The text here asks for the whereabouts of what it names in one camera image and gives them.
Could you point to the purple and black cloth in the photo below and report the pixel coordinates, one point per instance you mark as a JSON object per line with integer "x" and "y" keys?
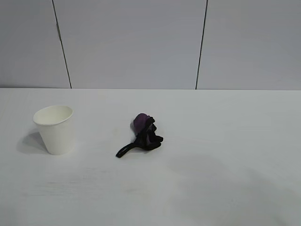
{"x": 150, "y": 141}

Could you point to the white paper cup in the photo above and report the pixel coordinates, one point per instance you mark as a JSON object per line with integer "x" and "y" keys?
{"x": 56, "y": 136}

